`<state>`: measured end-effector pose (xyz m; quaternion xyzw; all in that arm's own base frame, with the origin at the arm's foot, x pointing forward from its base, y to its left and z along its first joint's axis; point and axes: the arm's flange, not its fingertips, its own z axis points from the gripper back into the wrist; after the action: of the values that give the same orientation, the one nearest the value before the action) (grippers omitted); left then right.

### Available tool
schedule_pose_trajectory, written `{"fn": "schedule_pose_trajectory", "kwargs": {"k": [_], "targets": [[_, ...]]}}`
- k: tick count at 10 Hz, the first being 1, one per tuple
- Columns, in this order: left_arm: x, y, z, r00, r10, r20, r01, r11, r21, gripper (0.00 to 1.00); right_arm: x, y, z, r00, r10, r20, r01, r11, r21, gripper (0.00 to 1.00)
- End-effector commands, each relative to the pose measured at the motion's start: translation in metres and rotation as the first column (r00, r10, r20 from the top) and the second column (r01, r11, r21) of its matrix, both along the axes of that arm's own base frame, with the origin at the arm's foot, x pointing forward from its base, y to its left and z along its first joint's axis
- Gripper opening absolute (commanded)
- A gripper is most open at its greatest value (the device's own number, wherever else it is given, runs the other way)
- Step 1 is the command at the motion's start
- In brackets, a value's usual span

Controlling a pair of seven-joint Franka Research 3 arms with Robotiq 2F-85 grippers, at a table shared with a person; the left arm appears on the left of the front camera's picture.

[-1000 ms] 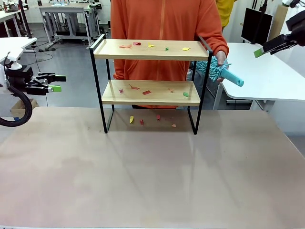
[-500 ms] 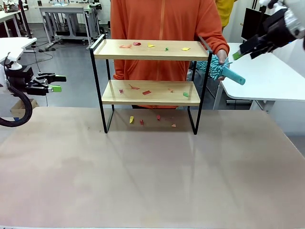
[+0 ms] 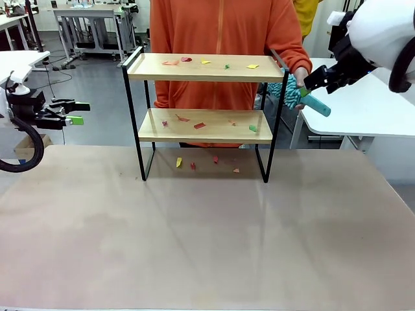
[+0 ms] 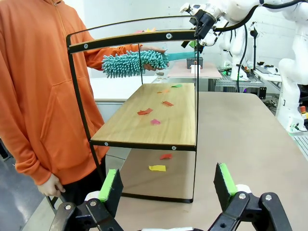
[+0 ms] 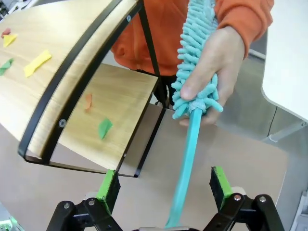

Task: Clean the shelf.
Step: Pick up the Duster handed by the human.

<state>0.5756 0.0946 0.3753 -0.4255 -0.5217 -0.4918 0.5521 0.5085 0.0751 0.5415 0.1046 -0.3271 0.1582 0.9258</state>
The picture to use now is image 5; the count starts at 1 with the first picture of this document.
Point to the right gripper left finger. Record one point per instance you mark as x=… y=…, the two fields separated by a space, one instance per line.
x=108 y=192

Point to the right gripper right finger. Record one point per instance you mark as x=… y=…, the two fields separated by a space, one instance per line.
x=222 y=187

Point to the teal chenille duster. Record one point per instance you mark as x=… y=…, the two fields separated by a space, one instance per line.
x=192 y=134

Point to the orange-sleeved left forearm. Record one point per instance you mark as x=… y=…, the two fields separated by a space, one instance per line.
x=245 y=16

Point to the person's left hand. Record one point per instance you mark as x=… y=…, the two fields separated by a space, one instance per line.
x=223 y=60

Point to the green paper scrap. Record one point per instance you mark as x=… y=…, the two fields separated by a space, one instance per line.
x=6 y=66
x=105 y=127

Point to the orange-red paper scrap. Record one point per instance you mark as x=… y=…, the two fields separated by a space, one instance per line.
x=88 y=104

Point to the white table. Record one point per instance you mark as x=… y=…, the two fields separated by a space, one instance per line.
x=288 y=72

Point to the person in orange hoodie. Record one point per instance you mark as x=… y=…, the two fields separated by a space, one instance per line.
x=130 y=48

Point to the yellow paper scrap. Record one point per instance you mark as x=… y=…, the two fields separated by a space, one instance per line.
x=37 y=63
x=9 y=40

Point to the red paper scrap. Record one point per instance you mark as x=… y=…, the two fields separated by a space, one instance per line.
x=6 y=32

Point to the wooden shelf black metal frame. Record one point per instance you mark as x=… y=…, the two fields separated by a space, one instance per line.
x=115 y=91

